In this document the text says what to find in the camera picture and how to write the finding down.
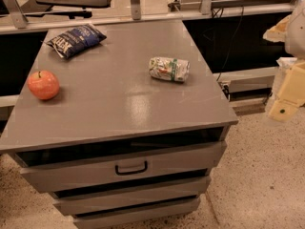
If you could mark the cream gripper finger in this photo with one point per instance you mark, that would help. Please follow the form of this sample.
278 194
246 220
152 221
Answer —
277 32
291 94

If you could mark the top grey drawer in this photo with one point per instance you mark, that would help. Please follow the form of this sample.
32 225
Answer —
109 169

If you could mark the metal railing frame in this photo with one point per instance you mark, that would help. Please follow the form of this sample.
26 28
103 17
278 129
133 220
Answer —
13 20

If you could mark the red apple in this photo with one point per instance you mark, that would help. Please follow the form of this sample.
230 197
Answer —
43 84

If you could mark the black office chair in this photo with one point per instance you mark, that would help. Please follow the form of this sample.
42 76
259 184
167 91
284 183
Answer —
70 0

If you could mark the grey drawer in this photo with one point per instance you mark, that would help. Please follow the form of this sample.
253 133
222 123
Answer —
88 203
155 210
109 169

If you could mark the black drawer handle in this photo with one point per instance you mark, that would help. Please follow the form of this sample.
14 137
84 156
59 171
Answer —
131 170

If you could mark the middle grey drawer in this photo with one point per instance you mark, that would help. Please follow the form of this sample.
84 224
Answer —
88 203

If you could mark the grey drawer cabinet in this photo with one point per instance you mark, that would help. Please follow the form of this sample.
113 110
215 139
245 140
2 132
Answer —
109 105

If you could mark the bottom grey drawer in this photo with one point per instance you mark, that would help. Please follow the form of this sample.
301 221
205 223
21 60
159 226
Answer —
155 210

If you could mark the blue chip bag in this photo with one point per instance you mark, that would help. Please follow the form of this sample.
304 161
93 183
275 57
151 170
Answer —
76 40

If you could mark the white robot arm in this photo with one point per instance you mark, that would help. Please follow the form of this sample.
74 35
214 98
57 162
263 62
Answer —
294 45

